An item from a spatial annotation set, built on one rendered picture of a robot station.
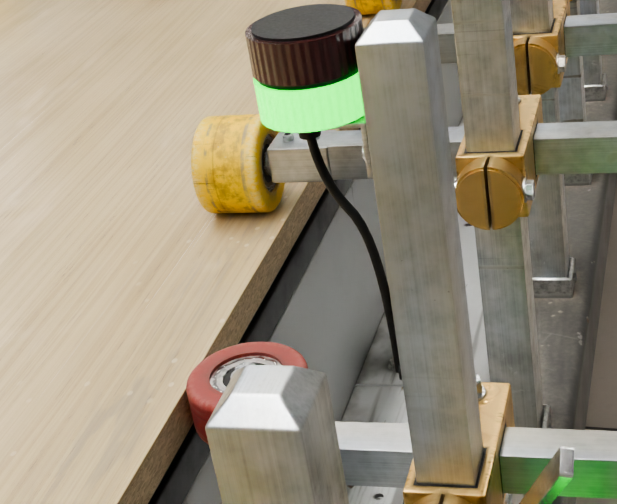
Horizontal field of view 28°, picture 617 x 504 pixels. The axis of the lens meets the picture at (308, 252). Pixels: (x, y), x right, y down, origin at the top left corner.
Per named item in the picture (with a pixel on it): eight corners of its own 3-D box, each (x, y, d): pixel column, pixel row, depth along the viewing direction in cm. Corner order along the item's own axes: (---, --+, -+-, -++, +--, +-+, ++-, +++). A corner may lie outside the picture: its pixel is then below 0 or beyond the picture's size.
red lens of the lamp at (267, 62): (378, 41, 66) (373, 0, 65) (352, 83, 61) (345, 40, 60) (271, 47, 68) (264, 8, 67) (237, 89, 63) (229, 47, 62)
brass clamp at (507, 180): (552, 151, 100) (548, 92, 98) (534, 231, 89) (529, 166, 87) (476, 153, 102) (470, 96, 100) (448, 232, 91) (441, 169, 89)
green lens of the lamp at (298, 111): (384, 85, 67) (379, 46, 66) (359, 130, 62) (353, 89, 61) (278, 90, 69) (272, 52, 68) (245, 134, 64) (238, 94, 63)
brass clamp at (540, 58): (578, 43, 121) (575, -8, 119) (565, 96, 110) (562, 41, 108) (514, 46, 123) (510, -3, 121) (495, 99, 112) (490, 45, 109)
